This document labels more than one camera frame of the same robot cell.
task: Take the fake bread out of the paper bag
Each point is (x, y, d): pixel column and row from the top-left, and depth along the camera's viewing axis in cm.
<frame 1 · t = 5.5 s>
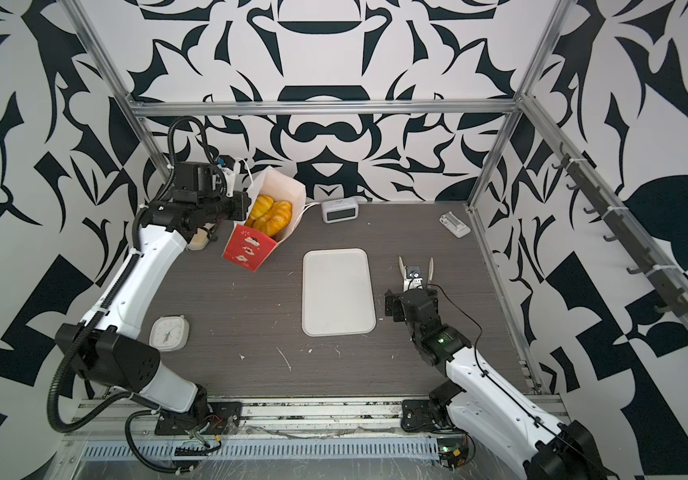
left hand: (248, 194, 77), fingers closed
right hand: (405, 288, 82), fingers open
red white paper bag: (248, 247, 85), point 21 cm above the table
yellow fake braided bread: (262, 205, 92), point 22 cm above the table
yellow fake bread: (275, 220, 90), point 21 cm above the table
white plastic tray: (337, 293, 98), on the table
white digital alarm clock: (338, 210, 113), point 6 cm above the table
small white remote device: (454, 224, 115), point 2 cm above the table

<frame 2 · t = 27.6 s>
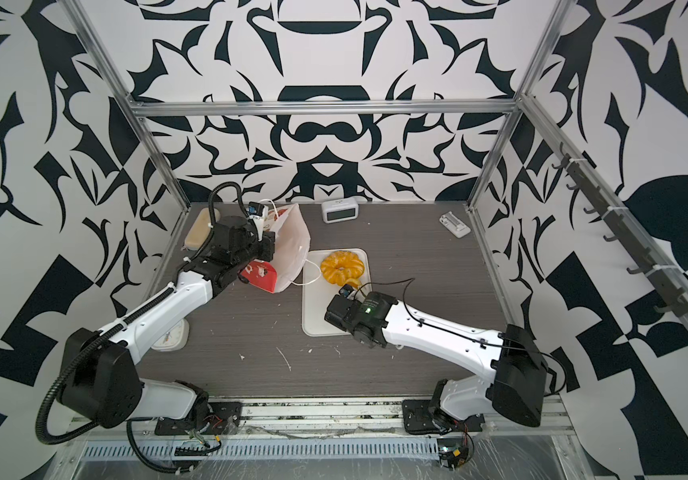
left hand: (272, 227, 83), fingers closed
right hand: (380, 319, 78), fingers closed
red white paper bag: (292, 250, 96), point 11 cm above the table
yellow fake braided bread: (341, 268, 102), point 3 cm above the table
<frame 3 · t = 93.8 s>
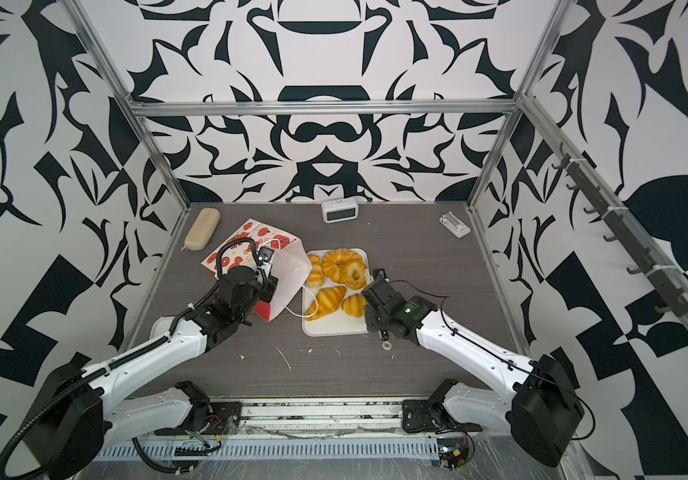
left hand: (267, 261, 82), fingers closed
right hand: (374, 311, 82), fingers closed
red white paper bag: (238, 253, 93), point 13 cm above the table
fake ring donut bread: (355, 275, 96), point 6 cm above the table
pale fake bread roll: (316, 276, 98), point 4 cm above the table
yellow fake croissant bread: (326, 301, 91), point 5 cm above the table
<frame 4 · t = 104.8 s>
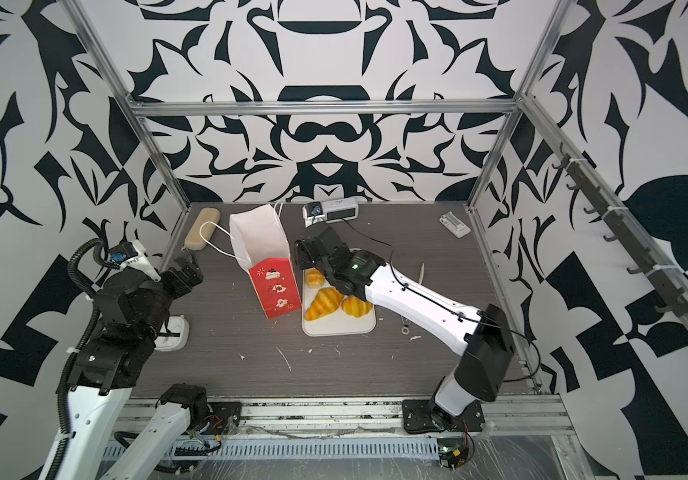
left hand: (172, 256, 65), fingers open
right hand: (303, 237, 74), fingers open
red white paper bag: (260, 244, 97), point 11 cm above the table
